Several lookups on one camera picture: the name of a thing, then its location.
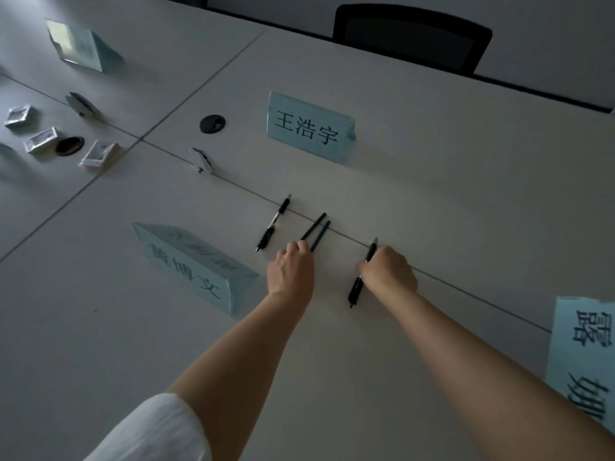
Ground person's left hand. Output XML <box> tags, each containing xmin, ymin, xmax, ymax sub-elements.
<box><xmin>266</xmin><ymin>239</ymin><xmax>316</xmax><ymax>311</ymax></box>

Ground person's right hand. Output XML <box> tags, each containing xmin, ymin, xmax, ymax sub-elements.
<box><xmin>357</xmin><ymin>245</ymin><xmax>420</xmax><ymax>303</ymax></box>

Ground small white note pad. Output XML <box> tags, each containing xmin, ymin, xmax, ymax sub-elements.
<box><xmin>22</xmin><ymin>127</ymin><xmax>60</xmax><ymax>155</ymax></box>
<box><xmin>3</xmin><ymin>104</ymin><xmax>33</xmax><ymax>129</ymax></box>
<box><xmin>78</xmin><ymin>140</ymin><xmax>120</xmax><ymax>170</ymax></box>

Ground person's white clothing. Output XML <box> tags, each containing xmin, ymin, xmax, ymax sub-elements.
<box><xmin>84</xmin><ymin>392</ymin><xmax>213</xmax><ymax>461</ymax></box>

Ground teal paper name card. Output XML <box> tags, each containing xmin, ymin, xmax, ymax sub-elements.
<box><xmin>544</xmin><ymin>296</ymin><xmax>615</xmax><ymax>435</ymax></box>
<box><xmin>132</xmin><ymin>221</ymin><xmax>260</xmax><ymax>316</ymax></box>
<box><xmin>266</xmin><ymin>90</ymin><xmax>357</xmax><ymax>165</ymax></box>
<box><xmin>44</xmin><ymin>19</ymin><xmax>125</xmax><ymax>72</ymax></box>

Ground person's right forearm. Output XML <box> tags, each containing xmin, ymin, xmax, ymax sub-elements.
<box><xmin>382</xmin><ymin>285</ymin><xmax>615</xmax><ymax>461</ymax></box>

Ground black cable grommet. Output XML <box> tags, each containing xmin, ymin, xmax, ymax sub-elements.
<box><xmin>199</xmin><ymin>113</ymin><xmax>227</xmax><ymax>135</ymax></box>
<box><xmin>54</xmin><ymin>136</ymin><xmax>85</xmax><ymax>157</ymax></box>

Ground black click pen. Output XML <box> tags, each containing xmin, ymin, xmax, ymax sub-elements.
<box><xmin>347</xmin><ymin>236</ymin><xmax>379</xmax><ymax>309</ymax></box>
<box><xmin>255</xmin><ymin>193</ymin><xmax>293</xmax><ymax>253</ymax></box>

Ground person's left forearm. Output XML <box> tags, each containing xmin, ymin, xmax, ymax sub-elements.
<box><xmin>165</xmin><ymin>290</ymin><xmax>308</xmax><ymax>461</ymax></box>

